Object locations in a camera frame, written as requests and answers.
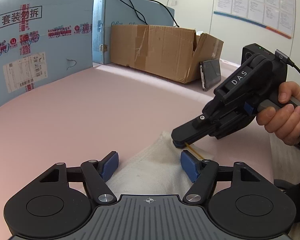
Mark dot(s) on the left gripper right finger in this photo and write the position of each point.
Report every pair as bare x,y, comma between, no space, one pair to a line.
202,174

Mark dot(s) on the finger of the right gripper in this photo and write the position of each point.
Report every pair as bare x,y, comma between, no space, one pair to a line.
192,131

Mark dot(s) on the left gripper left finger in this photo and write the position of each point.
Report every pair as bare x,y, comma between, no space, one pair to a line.
96,174

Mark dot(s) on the yellow rubber band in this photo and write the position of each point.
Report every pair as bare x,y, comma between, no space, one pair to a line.
198,156

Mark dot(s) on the white fabric shopping bag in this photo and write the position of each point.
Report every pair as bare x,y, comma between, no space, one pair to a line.
154,170

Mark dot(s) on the person's right hand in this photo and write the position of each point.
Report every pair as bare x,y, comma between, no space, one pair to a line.
284,123

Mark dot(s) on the smartphone in clear case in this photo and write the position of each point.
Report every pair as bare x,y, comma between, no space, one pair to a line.
210,72

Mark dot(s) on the open brown cardboard box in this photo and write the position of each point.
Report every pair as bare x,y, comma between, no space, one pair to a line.
169,52

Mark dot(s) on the large light blue carton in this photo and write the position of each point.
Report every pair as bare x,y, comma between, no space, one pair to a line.
42,41

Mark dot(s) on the blue white wall poster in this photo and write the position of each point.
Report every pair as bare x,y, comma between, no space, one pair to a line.
275,15

